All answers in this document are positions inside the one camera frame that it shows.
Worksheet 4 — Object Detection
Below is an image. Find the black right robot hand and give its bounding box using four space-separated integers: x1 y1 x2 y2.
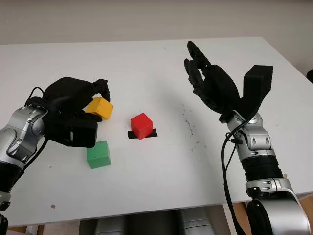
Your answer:
183 40 242 115

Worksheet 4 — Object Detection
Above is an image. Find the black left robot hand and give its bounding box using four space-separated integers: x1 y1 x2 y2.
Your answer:
43 77 111 123

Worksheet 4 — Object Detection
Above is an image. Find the yellow wooden block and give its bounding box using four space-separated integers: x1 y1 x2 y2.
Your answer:
85 96 114 120

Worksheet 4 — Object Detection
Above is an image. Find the green wooden block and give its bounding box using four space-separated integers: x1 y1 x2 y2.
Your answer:
86 140 111 169

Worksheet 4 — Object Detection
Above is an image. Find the red wooden block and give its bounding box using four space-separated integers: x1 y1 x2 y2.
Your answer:
130 113 154 140

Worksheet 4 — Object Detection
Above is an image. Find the black tape strip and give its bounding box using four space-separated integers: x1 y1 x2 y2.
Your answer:
127 128 158 141

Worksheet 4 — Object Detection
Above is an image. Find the white table leg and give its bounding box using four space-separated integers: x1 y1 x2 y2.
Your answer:
221 203 242 235

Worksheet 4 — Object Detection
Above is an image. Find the grey robot right thigh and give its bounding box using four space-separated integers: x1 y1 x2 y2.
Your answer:
182 208 215 235

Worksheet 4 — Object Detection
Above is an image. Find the grey robot thigh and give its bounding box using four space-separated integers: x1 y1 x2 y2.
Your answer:
182 208 215 235
94 216 126 235

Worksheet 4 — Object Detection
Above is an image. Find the grey robot left thigh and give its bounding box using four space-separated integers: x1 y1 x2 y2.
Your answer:
94 216 126 235

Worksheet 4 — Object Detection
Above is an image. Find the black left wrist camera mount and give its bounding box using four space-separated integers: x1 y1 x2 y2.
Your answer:
45 114 99 149

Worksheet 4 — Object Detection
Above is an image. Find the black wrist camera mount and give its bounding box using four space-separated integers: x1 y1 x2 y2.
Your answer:
45 114 99 149
237 65 274 121

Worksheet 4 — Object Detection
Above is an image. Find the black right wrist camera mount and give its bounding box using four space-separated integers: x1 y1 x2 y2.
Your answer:
237 65 274 121

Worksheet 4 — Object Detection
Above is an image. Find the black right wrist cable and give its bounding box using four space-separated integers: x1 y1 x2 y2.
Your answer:
220 115 260 235

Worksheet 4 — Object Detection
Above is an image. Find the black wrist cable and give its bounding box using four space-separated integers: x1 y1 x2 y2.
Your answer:
220 115 260 235
22 87 48 176

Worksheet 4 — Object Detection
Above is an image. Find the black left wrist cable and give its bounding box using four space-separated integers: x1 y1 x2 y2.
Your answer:
22 87 48 176

